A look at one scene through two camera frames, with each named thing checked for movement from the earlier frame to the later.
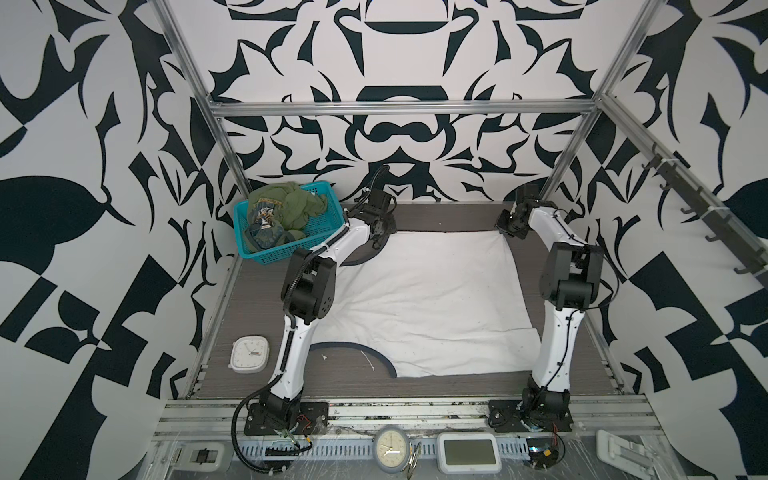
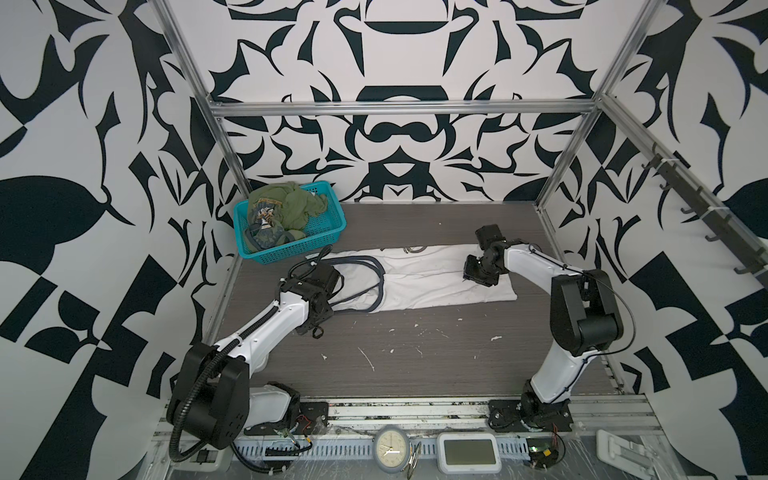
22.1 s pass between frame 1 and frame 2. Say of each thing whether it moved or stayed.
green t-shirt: stayed
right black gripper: moved
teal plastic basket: stayed
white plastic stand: stayed
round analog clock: stayed
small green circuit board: stayed
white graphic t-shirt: moved
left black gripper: moved
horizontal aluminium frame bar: stayed
